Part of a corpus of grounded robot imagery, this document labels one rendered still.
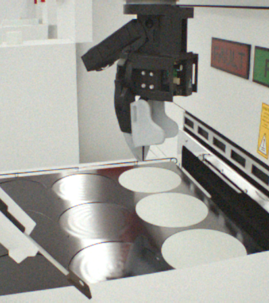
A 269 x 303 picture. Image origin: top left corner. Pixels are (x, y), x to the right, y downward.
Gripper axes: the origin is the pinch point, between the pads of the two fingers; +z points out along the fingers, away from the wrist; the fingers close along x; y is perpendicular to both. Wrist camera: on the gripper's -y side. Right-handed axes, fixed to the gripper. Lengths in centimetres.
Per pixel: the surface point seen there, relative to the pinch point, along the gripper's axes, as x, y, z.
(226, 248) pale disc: -5.3, 16.3, 7.4
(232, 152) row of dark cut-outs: 10.9, 10.1, 1.5
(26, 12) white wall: 512, -596, -9
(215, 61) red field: 14.9, 4.8, -11.4
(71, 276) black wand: -28.9, 13.7, -2.6
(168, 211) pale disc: -0.9, 5.8, 7.3
